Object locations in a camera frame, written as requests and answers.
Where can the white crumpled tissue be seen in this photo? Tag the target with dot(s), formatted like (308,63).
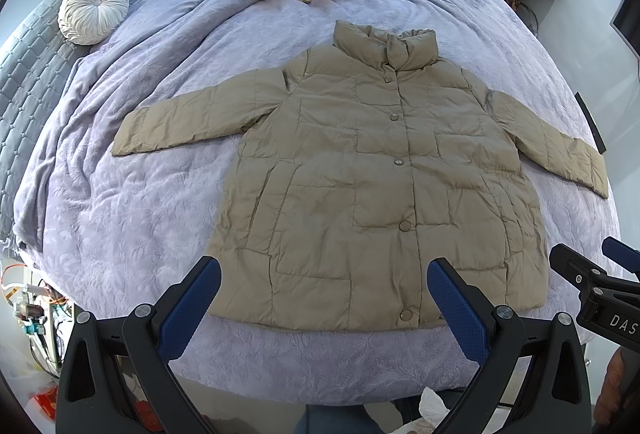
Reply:
(432,409)

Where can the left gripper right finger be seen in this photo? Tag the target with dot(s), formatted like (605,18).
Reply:
(554,396)

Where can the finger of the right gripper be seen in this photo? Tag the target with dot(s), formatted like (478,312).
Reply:
(622,254)
(576,269)

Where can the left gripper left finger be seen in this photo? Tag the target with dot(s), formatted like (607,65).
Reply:
(93,396)

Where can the black bar with green light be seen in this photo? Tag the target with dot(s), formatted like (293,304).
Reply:
(592,124)

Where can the red packet on floor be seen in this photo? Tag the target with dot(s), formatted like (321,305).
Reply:
(46,400)

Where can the person's right hand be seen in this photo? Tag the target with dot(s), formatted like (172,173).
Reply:
(610,399)

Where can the round white pleated cushion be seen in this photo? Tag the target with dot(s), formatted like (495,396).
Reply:
(89,22)

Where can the beige puffer jacket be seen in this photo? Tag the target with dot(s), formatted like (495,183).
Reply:
(360,162)

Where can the lavender quilted bedspread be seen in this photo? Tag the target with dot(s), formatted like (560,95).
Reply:
(114,232)

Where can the grey quilted headboard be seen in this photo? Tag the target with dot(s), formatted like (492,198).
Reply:
(36,61)

